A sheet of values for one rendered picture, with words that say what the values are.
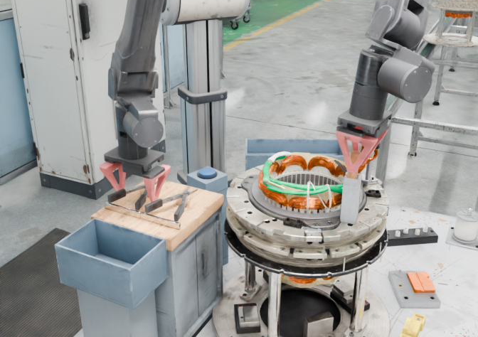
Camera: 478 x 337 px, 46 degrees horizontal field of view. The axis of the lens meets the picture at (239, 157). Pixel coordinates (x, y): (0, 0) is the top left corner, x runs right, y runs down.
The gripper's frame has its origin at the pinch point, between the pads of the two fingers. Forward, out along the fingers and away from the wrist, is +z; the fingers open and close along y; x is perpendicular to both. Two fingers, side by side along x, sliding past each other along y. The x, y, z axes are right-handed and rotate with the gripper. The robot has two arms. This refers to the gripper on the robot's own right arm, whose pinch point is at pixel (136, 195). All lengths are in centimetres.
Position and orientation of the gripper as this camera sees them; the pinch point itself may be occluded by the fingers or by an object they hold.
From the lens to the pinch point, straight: 115.6
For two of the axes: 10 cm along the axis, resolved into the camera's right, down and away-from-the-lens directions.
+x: 4.5, -3.7, 8.1
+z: -0.1, 9.1, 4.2
